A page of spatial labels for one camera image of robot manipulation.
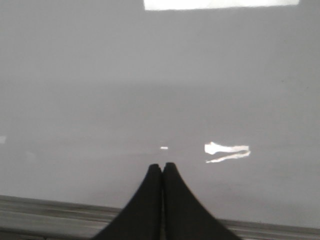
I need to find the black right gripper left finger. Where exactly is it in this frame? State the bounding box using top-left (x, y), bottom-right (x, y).
top-left (93, 164), bottom-right (162, 240)

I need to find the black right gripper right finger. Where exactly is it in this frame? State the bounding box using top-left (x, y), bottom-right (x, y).
top-left (162, 162), bottom-right (240, 240)

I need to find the white whiteboard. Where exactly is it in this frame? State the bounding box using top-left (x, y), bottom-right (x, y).
top-left (0, 0), bottom-right (320, 228)

